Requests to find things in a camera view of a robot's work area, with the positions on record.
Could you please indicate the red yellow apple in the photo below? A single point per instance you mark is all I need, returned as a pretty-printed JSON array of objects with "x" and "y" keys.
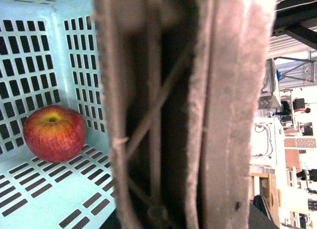
[{"x": 55, "y": 133}]

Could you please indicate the brown ribbed left gripper right finger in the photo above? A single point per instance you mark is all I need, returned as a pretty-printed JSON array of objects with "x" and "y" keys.
[{"x": 225, "y": 85}]

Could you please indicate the light blue plastic basket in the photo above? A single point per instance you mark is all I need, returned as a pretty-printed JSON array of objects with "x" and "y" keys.
[{"x": 49, "y": 61}]

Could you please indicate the brown ribbed left gripper left finger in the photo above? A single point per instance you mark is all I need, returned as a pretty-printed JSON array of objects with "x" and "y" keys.
[{"x": 154, "y": 59}]

